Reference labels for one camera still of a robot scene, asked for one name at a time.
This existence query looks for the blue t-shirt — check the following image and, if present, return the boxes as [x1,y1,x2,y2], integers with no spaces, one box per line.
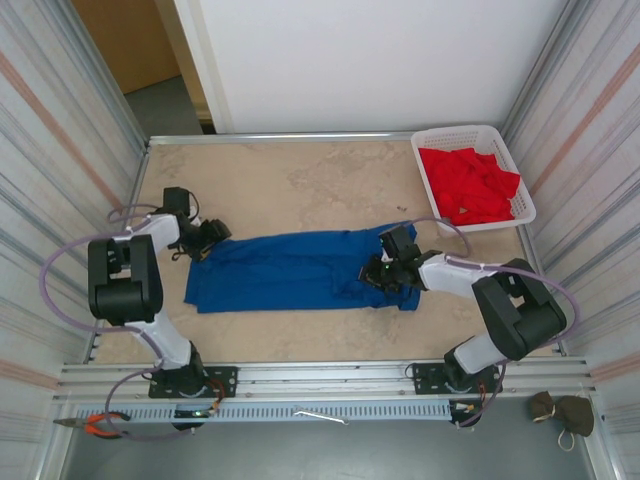
[183,222,422,315]

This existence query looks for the red cloth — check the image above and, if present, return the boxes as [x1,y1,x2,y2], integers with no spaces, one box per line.
[417,147,522,229]

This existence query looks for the white plastic basket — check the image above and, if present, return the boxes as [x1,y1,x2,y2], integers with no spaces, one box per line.
[409,125,539,236]

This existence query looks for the metal hex key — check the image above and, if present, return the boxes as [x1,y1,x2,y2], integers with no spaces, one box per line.
[293,407,350,427]

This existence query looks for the wooden door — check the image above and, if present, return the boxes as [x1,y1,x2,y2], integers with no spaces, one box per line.
[72,0,182,96]

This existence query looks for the brown cloth bag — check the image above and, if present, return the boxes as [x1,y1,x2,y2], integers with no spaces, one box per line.
[529,391,595,452]

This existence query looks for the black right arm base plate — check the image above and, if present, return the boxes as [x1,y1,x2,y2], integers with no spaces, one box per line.
[412,362,504,396]

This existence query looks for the aluminium mounting rail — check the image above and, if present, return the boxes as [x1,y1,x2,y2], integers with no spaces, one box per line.
[59,357,596,404]

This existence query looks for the aluminium table frame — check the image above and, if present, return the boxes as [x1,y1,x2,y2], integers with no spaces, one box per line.
[84,130,569,364]

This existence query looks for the grey slotted cable duct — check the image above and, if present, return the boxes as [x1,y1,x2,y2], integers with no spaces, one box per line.
[122,399,454,424]

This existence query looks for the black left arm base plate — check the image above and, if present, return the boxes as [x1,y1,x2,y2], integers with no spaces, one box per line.
[149,366,239,401]

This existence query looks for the white door frame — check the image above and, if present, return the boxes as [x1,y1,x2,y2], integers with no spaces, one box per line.
[172,0,236,135]

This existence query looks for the aluminium corner post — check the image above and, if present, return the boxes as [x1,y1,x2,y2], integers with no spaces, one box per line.
[47,0,151,151]
[499,0,599,139]

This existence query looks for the orange handled pliers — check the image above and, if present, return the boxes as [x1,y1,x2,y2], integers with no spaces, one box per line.
[53,412,130,441]

